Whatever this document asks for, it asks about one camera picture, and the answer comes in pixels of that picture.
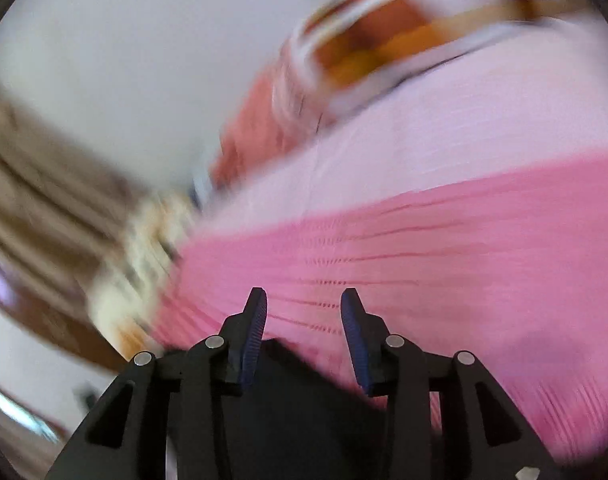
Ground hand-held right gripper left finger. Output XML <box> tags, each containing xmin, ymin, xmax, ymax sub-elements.
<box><xmin>44</xmin><ymin>287</ymin><xmax>269</xmax><ymax>480</ymax></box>

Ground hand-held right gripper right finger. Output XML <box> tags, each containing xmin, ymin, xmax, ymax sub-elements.
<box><xmin>340</xmin><ymin>287</ymin><xmax>562</xmax><ymax>480</ymax></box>

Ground black pants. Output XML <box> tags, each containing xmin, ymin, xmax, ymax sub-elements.
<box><xmin>156</xmin><ymin>338</ymin><xmax>445</xmax><ymax>480</ymax></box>

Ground pink checked blanket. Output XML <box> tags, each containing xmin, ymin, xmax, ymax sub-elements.
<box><xmin>149</xmin><ymin>154</ymin><xmax>608</xmax><ymax>467</ymax></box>

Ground floral pillow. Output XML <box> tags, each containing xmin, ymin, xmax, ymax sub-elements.
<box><xmin>90</xmin><ymin>194</ymin><xmax>205</xmax><ymax>357</ymax></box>

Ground brown wooden board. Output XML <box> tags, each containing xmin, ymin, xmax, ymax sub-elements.
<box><xmin>0</xmin><ymin>250</ymin><xmax>131</xmax><ymax>376</ymax></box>

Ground beige patterned curtain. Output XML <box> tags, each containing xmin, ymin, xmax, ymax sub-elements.
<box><xmin>0</xmin><ymin>82</ymin><xmax>147</xmax><ymax>306</ymax></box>

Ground orange checked pillow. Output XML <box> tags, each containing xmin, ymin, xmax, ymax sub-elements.
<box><xmin>209</xmin><ymin>0</ymin><xmax>589</xmax><ymax>192</ymax></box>

